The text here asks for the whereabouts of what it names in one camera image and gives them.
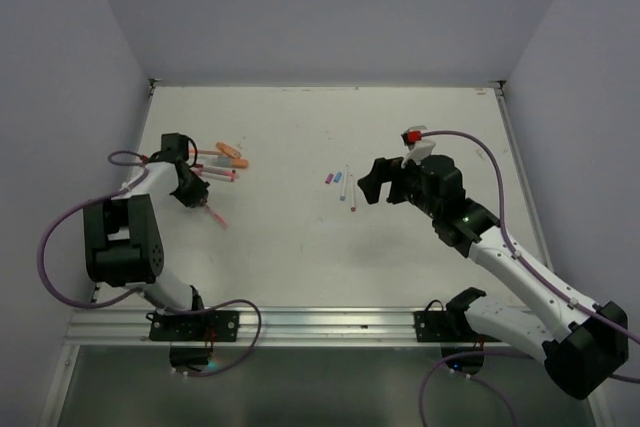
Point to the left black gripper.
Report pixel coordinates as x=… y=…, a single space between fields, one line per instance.
x=199 y=191

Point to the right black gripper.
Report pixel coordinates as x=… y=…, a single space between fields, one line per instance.
x=383 y=170

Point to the red pen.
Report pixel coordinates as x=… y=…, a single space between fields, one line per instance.
x=205 y=152
x=215 y=215

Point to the pink capped pen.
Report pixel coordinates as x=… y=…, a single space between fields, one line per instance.
x=227 y=176

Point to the white purple pen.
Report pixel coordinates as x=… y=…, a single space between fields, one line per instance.
x=352 y=194

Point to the white blue pen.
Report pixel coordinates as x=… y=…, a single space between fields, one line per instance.
x=345 y=184

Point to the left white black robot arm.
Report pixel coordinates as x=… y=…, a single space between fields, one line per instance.
x=123 y=244

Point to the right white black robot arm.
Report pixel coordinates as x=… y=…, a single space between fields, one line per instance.
x=579 y=342

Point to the red tipped pen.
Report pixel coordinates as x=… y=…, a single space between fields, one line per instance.
x=205 y=152

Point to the orange capped pen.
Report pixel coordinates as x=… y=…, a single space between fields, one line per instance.
x=228 y=162
x=228 y=150

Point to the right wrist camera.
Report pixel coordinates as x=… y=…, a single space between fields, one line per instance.
x=419 y=146

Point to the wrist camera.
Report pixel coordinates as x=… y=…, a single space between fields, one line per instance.
x=176 y=143
x=419 y=146

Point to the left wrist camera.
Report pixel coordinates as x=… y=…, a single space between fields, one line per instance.
x=176 y=143

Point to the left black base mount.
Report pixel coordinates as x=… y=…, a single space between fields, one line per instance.
x=192 y=337

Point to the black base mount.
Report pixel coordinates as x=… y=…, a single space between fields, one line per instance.
x=192 y=337
x=444 y=324

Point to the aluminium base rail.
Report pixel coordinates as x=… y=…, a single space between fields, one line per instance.
x=274 y=327

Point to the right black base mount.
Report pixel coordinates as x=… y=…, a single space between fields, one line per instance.
x=444 y=324

